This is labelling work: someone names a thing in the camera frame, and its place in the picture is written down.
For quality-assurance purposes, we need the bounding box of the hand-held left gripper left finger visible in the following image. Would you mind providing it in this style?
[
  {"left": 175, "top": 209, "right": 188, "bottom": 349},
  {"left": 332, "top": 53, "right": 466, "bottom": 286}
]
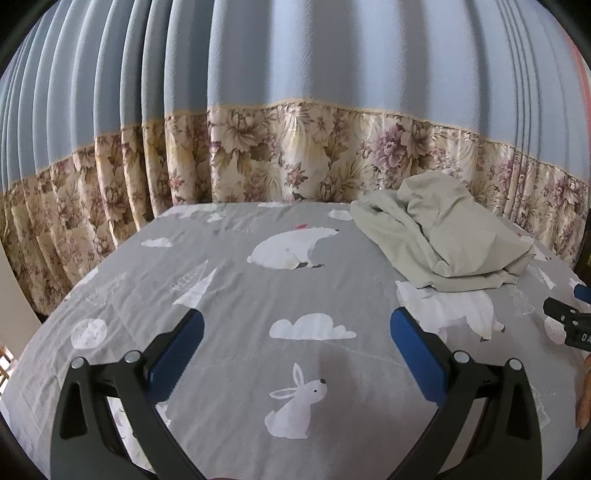
[{"left": 50, "top": 307, "right": 206, "bottom": 480}]

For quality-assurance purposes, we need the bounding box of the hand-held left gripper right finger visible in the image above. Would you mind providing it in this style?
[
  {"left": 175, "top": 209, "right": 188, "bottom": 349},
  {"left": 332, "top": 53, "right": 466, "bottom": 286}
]
[{"left": 388, "top": 307, "right": 543, "bottom": 480}]

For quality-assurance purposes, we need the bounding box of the beige hooded jacket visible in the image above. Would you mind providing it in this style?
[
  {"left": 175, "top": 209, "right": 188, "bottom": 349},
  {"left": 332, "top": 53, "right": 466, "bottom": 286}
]
[{"left": 349, "top": 173, "right": 536, "bottom": 292}]

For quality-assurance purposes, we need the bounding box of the person's right hand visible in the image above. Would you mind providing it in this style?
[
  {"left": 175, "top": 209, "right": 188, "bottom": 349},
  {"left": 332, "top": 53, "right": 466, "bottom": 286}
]
[{"left": 575, "top": 353, "right": 591, "bottom": 430}]

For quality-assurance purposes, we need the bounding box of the dark cabinet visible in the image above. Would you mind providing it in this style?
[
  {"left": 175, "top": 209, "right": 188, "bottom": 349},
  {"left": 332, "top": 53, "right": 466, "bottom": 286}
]
[{"left": 575, "top": 231, "right": 591, "bottom": 273}]

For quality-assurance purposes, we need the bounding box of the grey animal print bed sheet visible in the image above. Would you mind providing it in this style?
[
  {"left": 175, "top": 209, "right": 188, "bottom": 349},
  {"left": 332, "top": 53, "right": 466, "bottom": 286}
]
[{"left": 0, "top": 202, "right": 591, "bottom": 480}]

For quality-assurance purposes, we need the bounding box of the blue and floral curtain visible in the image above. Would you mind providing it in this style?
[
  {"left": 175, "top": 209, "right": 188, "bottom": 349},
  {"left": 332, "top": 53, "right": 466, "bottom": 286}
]
[{"left": 0, "top": 0, "right": 591, "bottom": 319}]

